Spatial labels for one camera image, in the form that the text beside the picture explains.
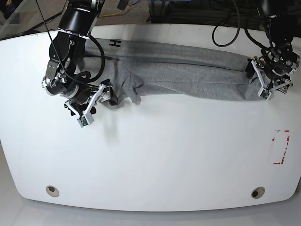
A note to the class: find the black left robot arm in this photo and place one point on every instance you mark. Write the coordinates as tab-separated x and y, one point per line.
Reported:
279	58

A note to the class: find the table cable grommet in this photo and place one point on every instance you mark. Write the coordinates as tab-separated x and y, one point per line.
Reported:
52	191
258	192

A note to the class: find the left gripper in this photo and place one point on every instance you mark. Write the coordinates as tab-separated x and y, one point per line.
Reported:
272	70

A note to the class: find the left table cable grommet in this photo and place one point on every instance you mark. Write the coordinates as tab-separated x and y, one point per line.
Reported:
52	191

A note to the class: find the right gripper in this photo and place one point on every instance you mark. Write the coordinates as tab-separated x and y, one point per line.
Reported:
79	97

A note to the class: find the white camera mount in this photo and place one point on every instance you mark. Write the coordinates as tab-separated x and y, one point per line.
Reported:
87	118
267	87

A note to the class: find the grey T-shirt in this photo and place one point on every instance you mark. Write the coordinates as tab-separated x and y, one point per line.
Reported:
143	68

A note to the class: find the red tape rectangle marking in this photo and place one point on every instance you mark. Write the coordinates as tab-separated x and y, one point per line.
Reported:
279	146

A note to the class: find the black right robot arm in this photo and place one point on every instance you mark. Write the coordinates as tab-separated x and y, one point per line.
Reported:
67	50

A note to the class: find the right table cable grommet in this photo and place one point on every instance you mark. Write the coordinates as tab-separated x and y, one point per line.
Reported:
258	192

